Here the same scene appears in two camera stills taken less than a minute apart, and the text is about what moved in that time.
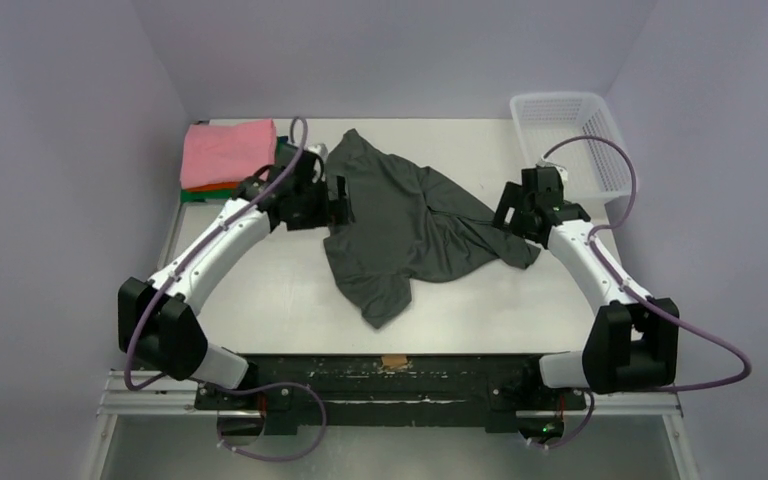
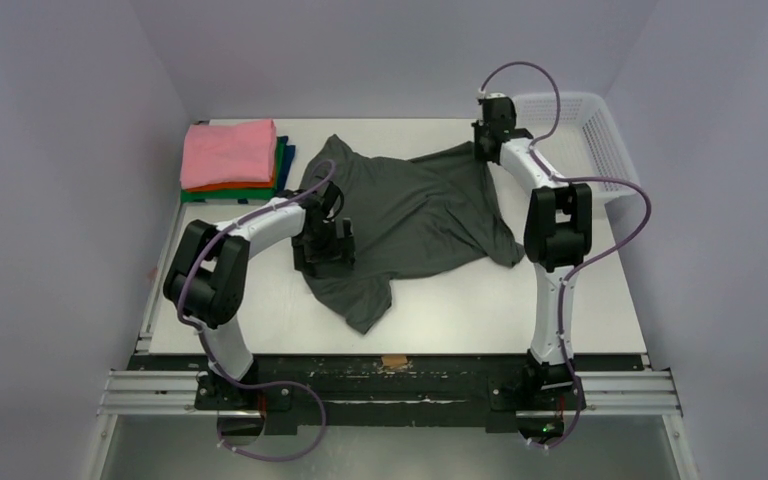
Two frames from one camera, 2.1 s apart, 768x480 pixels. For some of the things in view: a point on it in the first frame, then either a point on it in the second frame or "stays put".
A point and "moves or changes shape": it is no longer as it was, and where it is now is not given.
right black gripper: [509, 210] to [486, 147]
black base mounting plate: [397, 390] stays put
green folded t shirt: [221, 193] stays put
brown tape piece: [394, 360] stays put
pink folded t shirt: [227, 154] stays put
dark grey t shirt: [411, 222] moves or changes shape
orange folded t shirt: [220, 187] stays put
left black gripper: [333, 211] to [337, 248]
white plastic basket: [593, 170] stays put
